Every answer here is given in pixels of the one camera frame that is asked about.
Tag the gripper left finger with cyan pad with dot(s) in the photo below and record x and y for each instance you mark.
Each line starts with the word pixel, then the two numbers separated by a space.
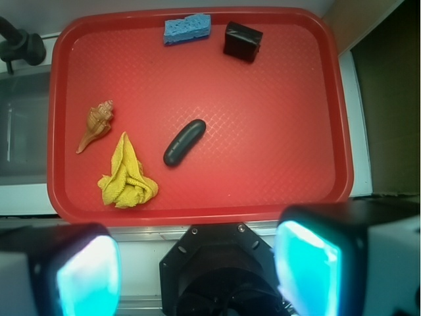
pixel 59 270

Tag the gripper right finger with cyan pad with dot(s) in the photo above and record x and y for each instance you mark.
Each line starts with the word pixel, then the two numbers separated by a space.
pixel 360 257

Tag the black box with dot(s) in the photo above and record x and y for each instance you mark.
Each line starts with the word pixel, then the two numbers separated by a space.
pixel 242 42

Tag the yellow crumpled cloth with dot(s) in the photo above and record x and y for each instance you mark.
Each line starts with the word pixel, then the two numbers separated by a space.
pixel 126 186

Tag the brown conch seashell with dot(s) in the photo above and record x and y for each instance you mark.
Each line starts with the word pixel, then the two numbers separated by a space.
pixel 98 124

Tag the black oblong capsule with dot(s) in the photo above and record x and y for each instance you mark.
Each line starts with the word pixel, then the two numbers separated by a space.
pixel 183 142

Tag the red plastic tray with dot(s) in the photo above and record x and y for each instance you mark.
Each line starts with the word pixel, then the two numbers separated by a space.
pixel 277 130

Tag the steel sink basin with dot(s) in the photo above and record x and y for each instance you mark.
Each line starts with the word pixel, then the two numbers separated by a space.
pixel 24 120

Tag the black faucet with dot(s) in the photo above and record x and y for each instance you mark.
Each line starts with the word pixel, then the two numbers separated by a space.
pixel 18 44

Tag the blue sponge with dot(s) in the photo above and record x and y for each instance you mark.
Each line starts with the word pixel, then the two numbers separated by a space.
pixel 191 28

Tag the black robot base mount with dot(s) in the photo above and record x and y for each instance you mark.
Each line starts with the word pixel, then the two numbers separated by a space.
pixel 220 269

